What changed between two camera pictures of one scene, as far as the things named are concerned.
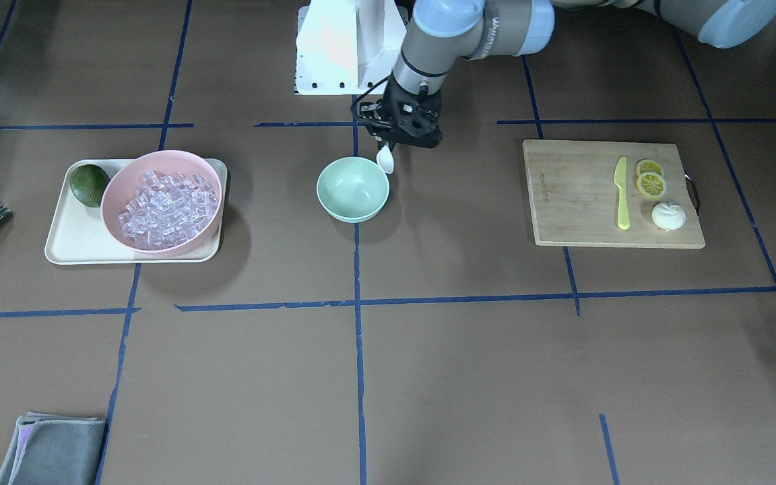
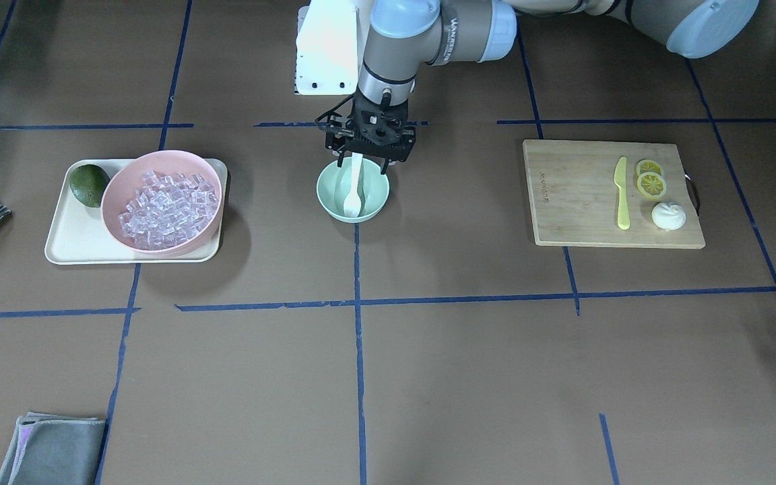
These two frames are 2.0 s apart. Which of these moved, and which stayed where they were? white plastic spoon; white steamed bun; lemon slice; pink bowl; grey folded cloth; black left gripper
Moved: white plastic spoon; black left gripper
Stayed: pink bowl; grey folded cloth; white steamed bun; lemon slice
